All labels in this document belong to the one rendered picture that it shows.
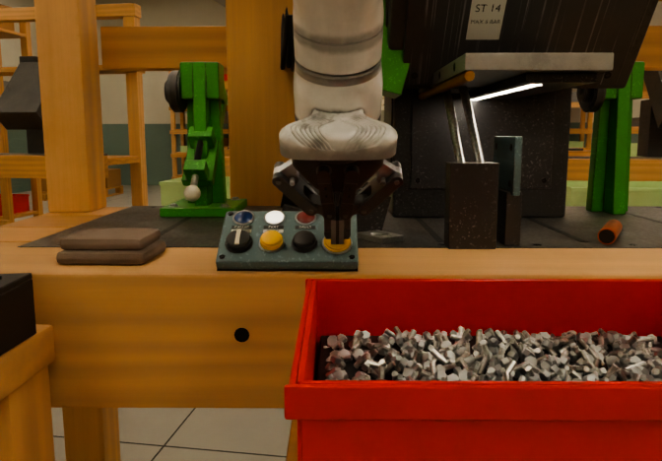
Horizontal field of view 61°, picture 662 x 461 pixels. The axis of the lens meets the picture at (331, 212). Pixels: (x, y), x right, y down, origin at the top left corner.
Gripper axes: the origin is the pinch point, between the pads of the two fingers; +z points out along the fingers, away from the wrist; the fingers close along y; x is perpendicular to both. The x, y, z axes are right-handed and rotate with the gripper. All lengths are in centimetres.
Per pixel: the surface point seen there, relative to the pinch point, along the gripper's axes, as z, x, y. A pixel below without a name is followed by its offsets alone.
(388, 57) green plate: -3.0, -30.7, -7.2
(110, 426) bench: 83, -20, 52
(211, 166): 21.0, -36.6, 22.1
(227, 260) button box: 2.7, 2.3, 11.5
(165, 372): 12.4, 9.7, 18.3
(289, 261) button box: 2.8, 2.4, 5.0
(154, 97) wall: 559, -945, 364
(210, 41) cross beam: 15, -73, 27
